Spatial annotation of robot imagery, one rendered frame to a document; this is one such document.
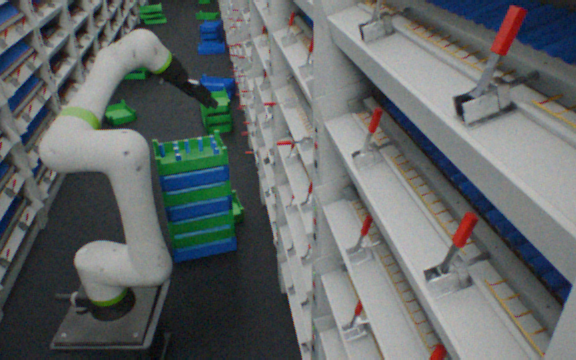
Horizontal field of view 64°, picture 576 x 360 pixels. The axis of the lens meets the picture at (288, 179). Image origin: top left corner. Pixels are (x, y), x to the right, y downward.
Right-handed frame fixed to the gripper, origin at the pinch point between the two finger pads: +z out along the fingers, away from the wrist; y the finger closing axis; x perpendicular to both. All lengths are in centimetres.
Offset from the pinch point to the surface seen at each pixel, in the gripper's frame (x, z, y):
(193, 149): -10.1, 30.8, -29.8
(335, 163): -31, -41, 84
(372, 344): -61, -29, 98
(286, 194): -24.2, 19.9, 35.1
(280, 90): 3.4, -6.1, 36.3
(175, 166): -23.5, 16.6, -20.7
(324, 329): -62, -7, 78
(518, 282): -49, -69, 123
